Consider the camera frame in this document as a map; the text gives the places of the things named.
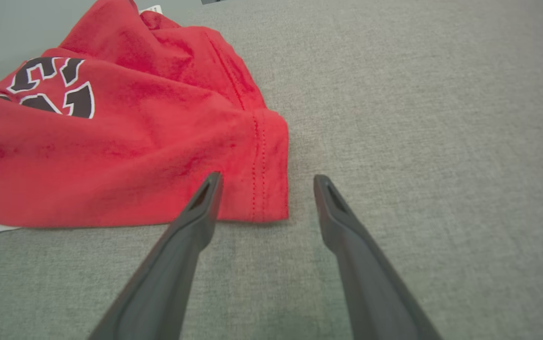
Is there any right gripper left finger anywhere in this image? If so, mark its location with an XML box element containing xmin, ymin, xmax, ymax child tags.
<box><xmin>87</xmin><ymin>171</ymin><xmax>224</xmax><ymax>340</ymax></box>

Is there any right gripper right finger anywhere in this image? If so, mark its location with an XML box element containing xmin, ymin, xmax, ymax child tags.
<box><xmin>313</xmin><ymin>174</ymin><xmax>445</xmax><ymax>340</ymax></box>

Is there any red jersey with black lettering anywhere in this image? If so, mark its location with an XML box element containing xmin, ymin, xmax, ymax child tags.
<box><xmin>0</xmin><ymin>0</ymin><xmax>290</xmax><ymax>236</ymax></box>

